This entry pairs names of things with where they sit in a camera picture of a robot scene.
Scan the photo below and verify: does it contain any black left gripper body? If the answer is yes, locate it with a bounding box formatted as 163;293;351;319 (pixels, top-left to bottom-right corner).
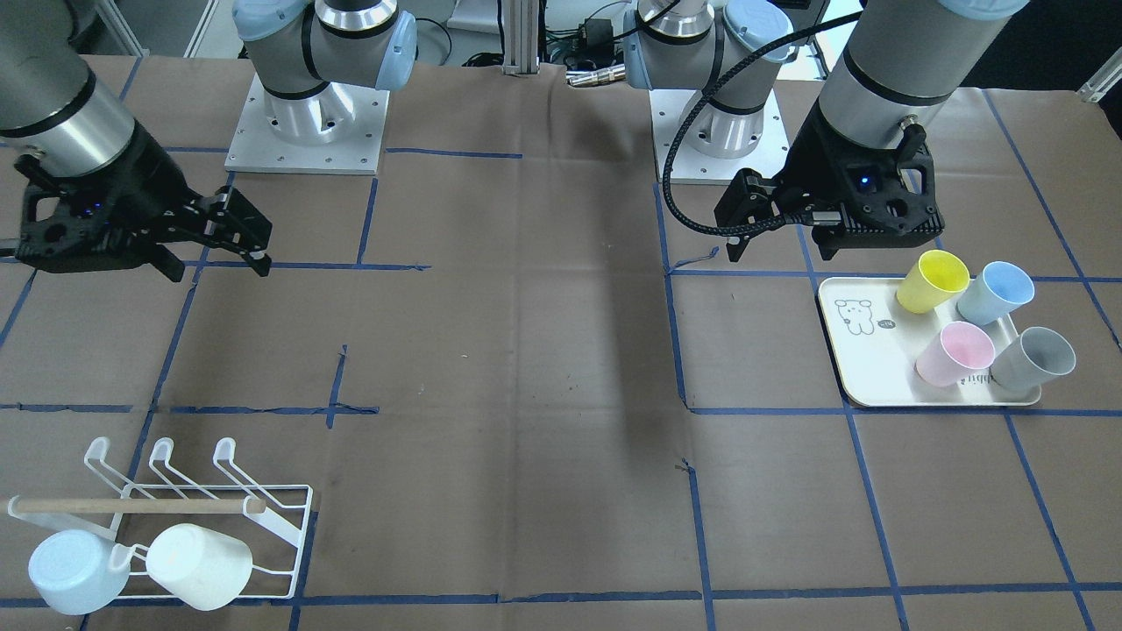
775;106;945;255

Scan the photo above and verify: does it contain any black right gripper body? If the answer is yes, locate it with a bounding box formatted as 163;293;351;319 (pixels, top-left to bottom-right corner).
13;124;199;282

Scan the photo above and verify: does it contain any white plastic cup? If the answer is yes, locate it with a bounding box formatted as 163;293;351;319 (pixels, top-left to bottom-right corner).
145;523;252;611

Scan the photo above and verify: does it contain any light blue plastic cup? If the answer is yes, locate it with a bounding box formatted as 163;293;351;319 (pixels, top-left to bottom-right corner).
956;262;1034;327
28;528;131;615

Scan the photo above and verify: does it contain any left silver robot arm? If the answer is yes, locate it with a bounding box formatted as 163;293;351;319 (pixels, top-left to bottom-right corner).
622;1;1026;262

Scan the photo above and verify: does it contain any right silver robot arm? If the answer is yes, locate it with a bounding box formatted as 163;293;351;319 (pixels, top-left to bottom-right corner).
3;1;417;282

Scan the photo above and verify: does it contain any yellow plastic cup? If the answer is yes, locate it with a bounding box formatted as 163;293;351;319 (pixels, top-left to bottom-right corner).
895;249;971;313

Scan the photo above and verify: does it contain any pink plastic cup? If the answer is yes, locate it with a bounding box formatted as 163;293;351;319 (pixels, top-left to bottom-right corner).
916;321;997;387

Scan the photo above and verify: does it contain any grey plastic cup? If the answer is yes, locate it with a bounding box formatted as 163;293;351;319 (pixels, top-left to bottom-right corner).
990;326;1077;392

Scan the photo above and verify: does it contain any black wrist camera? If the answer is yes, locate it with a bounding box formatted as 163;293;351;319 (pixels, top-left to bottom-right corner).
714;168;785;263

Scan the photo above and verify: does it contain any white wire cup rack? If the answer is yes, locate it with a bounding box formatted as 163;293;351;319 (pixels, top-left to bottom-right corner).
4;436;314;600

